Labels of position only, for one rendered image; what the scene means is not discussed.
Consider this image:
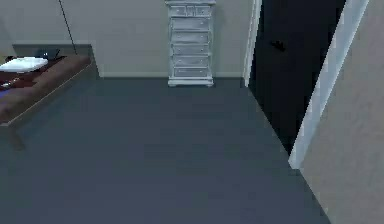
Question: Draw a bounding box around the white chest of drawers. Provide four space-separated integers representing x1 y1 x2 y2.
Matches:
164 0 217 88

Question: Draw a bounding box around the black room door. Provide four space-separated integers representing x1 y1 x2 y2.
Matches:
248 0 348 156

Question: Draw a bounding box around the thin black lamp pole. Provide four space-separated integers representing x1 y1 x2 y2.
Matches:
58 0 78 56

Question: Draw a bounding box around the brown bed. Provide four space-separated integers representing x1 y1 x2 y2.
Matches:
0 43 100 151

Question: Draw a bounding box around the black laptop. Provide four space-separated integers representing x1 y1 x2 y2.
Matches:
35 48 62 61

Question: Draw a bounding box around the black door handle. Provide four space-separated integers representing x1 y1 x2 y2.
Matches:
270 40 287 53

